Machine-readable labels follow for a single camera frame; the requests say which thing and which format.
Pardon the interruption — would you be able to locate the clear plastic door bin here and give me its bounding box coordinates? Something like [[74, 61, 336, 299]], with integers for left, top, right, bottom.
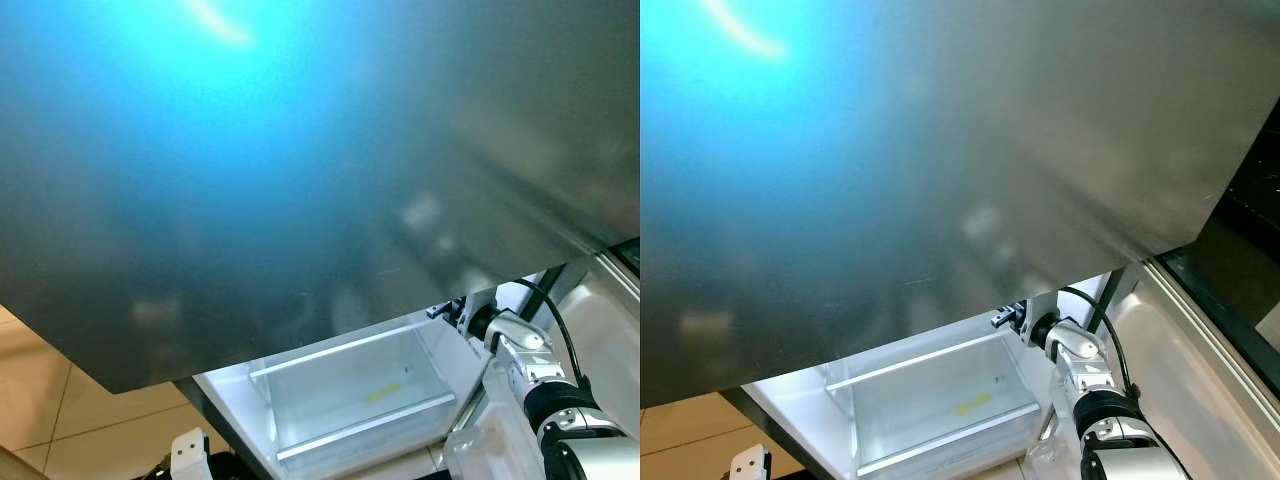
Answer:
[[440, 355, 549, 480], [1030, 395, 1092, 477]]

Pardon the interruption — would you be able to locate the clear fridge drawer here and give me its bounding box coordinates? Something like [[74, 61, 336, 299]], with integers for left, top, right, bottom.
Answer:
[[825, 332, 1052, 479], [248, 322, 473, 464]]

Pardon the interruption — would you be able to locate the grey fridge lower door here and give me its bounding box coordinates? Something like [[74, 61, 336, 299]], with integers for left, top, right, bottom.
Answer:
[[1105, 150, 1280, 480], [555, 238, 641, 442]]

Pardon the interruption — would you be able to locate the grey fridge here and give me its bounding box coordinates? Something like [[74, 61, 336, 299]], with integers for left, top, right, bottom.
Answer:
[[0, 0, 641, 480], [640, 0, 1280, 480]]

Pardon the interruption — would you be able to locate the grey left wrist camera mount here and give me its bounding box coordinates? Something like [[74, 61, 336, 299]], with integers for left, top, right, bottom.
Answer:
[[170, 428, 212, 480], [730, 445, 772, 480]]

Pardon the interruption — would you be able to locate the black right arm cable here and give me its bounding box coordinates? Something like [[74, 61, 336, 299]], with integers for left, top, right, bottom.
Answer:
[[1060, 286, 1142, 397], [510, 277, 592, 387]]

